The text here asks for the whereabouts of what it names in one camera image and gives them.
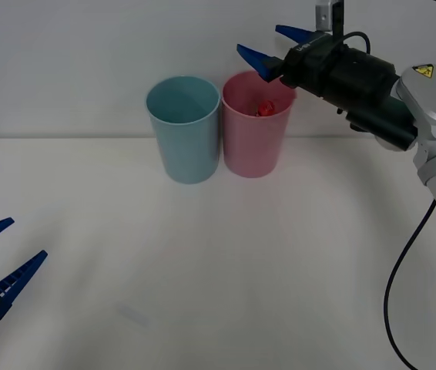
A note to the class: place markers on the clear bottle with red cap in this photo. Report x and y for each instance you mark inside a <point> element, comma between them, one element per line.
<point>266,108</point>

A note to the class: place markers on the pale blue plastic bin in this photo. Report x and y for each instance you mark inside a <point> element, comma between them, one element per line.
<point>187,154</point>

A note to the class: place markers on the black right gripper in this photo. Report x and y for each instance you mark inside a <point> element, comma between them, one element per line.
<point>310,65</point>

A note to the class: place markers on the silver and black right arm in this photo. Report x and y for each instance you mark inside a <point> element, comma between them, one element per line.
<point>428,108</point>

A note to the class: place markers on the pink plastic bin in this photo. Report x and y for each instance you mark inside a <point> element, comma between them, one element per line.
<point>252,150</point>

